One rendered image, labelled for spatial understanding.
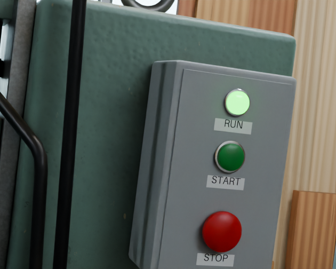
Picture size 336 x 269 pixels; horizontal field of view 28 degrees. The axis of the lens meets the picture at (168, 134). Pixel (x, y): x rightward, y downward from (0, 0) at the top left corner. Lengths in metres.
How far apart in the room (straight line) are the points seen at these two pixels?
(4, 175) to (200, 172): 0.16
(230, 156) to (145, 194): 0.07
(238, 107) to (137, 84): 0.09
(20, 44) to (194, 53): 0.14
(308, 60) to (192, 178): 1.76
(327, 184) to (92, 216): 1.83
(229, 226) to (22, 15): 0.23
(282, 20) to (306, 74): 0.19
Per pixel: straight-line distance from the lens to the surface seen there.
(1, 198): 0.56
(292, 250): 2.16
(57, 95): 0.52
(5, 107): 0.53
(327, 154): 2.31
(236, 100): 0.49
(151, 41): 0.54
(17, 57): 0.55
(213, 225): 0.49
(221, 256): 0.51
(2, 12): 0.59
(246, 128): 0.50
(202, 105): 0.48
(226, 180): 0.50
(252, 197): 0.51
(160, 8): 0.65
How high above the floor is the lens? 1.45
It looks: 3 degrees down
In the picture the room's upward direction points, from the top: 7 degrees clockwise
